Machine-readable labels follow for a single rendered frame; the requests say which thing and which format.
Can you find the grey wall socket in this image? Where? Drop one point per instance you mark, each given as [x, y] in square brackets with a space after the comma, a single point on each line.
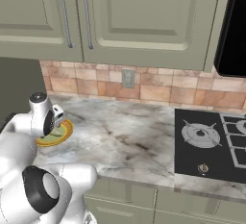
[128, 78]

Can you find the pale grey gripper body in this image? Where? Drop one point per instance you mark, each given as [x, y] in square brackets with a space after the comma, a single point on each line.
[56, 126]

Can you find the olive drawer front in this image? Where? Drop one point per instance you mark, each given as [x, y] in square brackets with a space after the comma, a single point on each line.
[123, 191]
[198, 204]

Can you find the narrow olive wall cupboard door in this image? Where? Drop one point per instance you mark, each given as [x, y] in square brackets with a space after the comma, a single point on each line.
[29, 13]

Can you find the grey fish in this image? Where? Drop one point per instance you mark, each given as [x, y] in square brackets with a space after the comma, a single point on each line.
[57, 133]

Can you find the yellow and orange plate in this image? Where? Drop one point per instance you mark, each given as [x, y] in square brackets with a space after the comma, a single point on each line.
[64, 135]

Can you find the olive base cupboard door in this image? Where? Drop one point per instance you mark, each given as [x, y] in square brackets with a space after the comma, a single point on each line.
[179, 219]
[118, 214]

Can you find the round brass hob knob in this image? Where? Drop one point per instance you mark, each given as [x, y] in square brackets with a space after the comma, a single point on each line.
[203, 168]

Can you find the black gas hob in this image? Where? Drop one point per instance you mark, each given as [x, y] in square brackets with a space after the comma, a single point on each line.
[205, 151]

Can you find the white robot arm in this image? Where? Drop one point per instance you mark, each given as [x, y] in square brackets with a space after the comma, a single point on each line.
[19, 144]

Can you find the black microwave oven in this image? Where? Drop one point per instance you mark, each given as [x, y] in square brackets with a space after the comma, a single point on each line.
[235, 29]

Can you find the wide olive wall cupboard door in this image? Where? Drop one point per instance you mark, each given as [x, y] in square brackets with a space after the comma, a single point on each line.
[144, 13]

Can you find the dark olive tall cabinet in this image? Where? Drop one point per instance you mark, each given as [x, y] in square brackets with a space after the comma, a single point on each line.
[19, 83]

